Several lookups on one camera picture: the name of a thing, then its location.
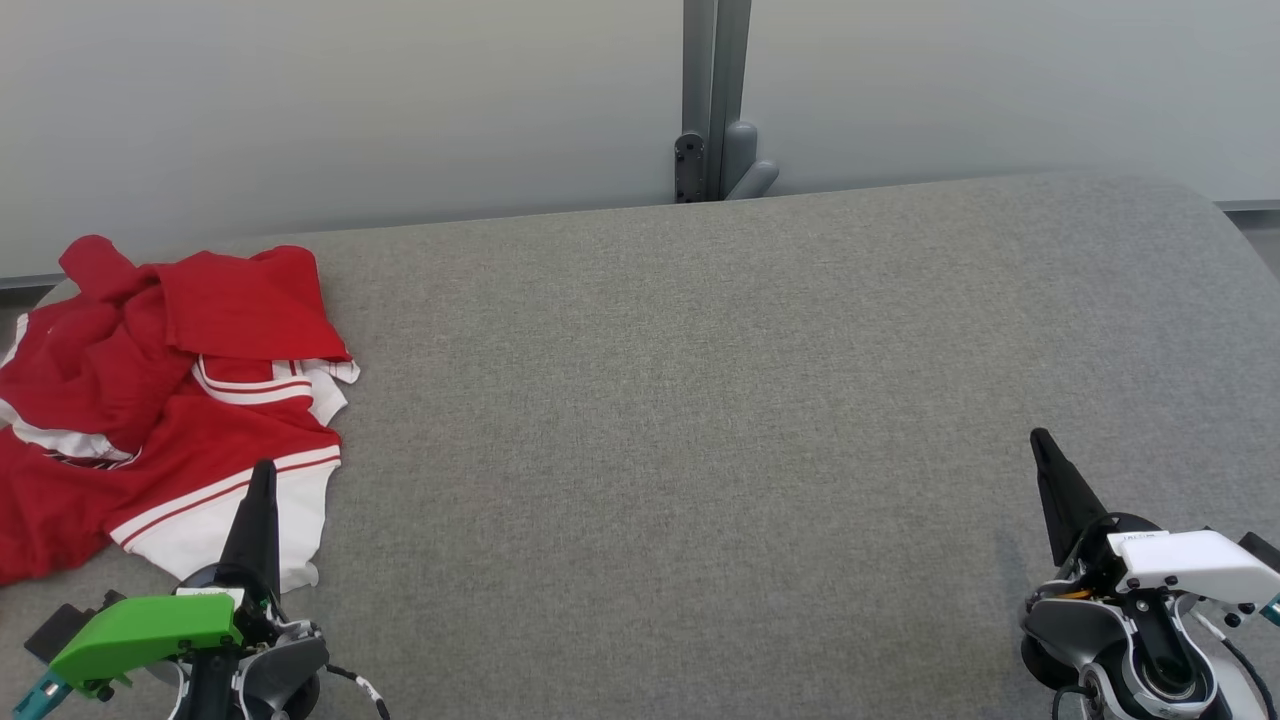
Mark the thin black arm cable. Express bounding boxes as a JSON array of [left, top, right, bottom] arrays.
[[325, 663, 391, 720]]

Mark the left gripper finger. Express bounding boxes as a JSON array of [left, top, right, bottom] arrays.
[[218, 459, 282, 603]]

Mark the red basketball jersey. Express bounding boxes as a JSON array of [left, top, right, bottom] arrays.
[[0, 300, 362, 593]]

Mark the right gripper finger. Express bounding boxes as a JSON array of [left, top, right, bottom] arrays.
[[1029, 427, 1111, 569]]

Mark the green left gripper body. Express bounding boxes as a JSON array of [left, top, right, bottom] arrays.
[[48, 564, 302, 700]]

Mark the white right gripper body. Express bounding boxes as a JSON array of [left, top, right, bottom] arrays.
[[1061, 513, 1280, 610]]

